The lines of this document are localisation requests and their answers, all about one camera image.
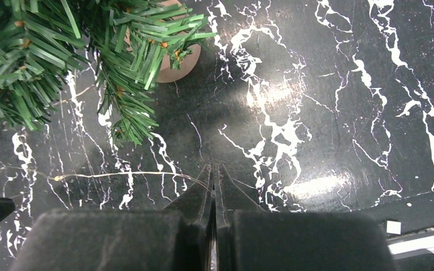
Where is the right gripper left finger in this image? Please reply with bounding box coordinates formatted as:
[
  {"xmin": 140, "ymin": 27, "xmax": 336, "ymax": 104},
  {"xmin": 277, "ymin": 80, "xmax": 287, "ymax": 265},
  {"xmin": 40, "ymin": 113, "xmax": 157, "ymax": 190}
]
[{"xmin": 11, "ymin": 165, "xmax": 214, "ymax": 270}]

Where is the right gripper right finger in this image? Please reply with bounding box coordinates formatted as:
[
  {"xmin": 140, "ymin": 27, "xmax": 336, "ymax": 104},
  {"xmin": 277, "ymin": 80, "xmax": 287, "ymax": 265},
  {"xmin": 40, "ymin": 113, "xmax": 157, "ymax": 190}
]
[{"xmin": 215, "ymin": 164, "xmax": 396, "ymax": 270}]

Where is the thin fairy light wire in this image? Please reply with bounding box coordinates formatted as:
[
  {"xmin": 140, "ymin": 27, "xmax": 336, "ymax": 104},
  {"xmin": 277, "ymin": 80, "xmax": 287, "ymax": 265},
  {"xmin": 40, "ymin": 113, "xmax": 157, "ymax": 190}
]
[{"xmin": 0, "ymin": 164, "xmax": 212, "ymax": 193}]

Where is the small green christmas tree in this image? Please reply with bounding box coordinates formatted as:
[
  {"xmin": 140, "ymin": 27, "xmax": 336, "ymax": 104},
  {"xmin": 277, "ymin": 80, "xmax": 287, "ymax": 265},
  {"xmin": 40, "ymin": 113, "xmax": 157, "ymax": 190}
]
[{"xmin": 0, "ymin": 1, "xmax": 214, "ymax": 145}]

